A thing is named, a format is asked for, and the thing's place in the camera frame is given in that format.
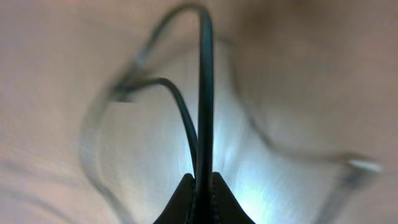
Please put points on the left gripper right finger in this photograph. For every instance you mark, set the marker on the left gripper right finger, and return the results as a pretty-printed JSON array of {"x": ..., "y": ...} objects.
[{"x": 227, "y": 208}]

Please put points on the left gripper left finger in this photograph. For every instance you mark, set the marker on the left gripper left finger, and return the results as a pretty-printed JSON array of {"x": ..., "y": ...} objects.
[{"x": 177, "y": 209}]

